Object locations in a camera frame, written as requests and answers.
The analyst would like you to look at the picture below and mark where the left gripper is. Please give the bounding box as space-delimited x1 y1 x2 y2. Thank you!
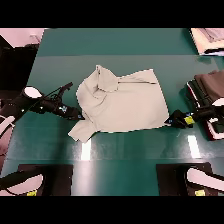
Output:
40 99 85 121

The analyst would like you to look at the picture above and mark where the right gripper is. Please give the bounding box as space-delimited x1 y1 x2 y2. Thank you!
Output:
165 108 195 130

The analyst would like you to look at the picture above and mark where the pale grey shirt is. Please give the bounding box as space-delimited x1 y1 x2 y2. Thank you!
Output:
67 64 171 144

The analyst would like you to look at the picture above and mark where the black garment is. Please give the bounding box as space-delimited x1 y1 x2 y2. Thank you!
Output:
185 79 214 112

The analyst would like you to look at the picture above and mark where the brown garment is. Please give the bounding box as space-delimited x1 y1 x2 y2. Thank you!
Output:
193 69 224 107

